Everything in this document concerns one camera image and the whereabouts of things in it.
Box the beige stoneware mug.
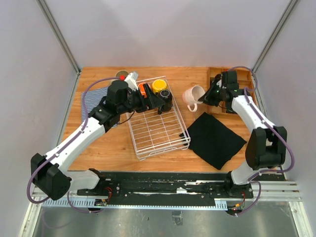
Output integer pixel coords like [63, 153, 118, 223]
[116, 70, 129, 78]

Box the black faceted mug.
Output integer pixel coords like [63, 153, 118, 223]
[158, 89, 172, 115]

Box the wooden compartment organizer box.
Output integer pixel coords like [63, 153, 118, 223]
[206, 67, 254, 118]

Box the white wire dish rack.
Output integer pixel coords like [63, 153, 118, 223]
[120, 76, 192, 161]

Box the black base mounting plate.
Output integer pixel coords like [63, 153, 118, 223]
[77, 171, 253, 207]

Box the blue striped cloth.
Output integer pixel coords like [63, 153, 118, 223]
[80, 86, 108, 124]

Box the aluminium rail frame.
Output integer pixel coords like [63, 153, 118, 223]
[41, 181, 301, 212]

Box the yellow mug black handle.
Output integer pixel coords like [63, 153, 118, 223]
[152, 79, 167, 93]

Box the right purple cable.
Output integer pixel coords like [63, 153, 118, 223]
[227, 66, 296, 217]

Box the purple cable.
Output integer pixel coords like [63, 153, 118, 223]
[26, 77, 121, 213]
[227, 66, 296, 217]

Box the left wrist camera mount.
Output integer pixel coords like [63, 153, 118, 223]
[119, 72, 139, 90]

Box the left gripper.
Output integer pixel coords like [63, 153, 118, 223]
[118, 83, 165, 114]

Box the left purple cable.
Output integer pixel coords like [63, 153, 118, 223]
[26, 77, 121, 213]

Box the black cloth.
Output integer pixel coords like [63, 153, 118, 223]
[179, 112, 246, 170]

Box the orange mug black handle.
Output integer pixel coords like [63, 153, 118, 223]
[138, 83, 147, 96]

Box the white pink mug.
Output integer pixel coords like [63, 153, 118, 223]
[182, 85, 205, 112]

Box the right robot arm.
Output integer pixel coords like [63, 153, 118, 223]
[199, 70, 287, 198]

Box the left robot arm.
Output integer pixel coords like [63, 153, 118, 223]
[27, 80, 165, 200]

